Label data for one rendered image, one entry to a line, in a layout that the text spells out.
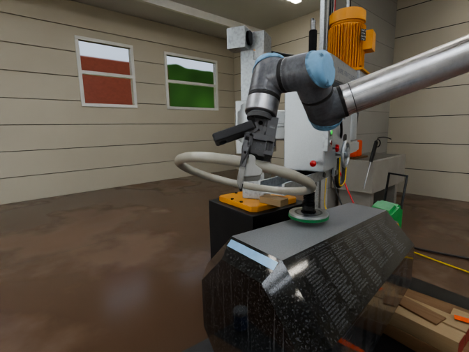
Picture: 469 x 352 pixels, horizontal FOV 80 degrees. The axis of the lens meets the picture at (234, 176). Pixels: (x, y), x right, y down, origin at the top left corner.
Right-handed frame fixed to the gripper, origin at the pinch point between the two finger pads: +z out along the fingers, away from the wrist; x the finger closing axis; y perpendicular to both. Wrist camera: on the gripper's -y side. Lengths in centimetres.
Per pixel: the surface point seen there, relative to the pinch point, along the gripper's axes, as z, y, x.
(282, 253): 19, 21, 49
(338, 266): 20, 48, 58
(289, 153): -31, 19, 70
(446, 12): -409, 271, 365
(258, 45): -120, -12, 114
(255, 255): 22, 10, 53
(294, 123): -45, 19, 63
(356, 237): 5, 61, 76
